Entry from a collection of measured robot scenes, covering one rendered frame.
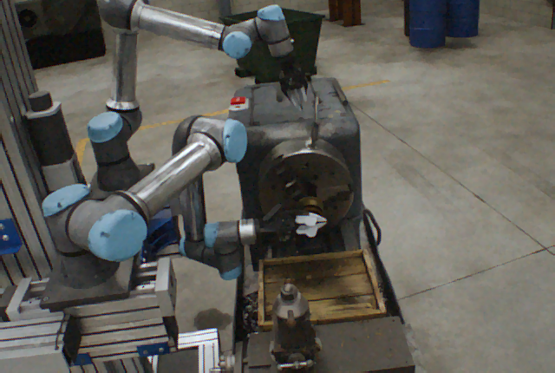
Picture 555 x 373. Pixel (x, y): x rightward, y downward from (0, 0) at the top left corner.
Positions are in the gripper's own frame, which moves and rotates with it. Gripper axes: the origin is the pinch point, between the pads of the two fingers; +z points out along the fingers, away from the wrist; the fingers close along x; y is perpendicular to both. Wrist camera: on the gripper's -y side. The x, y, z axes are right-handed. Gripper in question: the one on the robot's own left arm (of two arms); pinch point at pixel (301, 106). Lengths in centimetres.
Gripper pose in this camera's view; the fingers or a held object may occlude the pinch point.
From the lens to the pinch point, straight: 163.1
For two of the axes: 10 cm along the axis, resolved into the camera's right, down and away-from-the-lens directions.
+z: 3.1, 8.4, 4.3
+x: 9.5, -2.9, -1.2
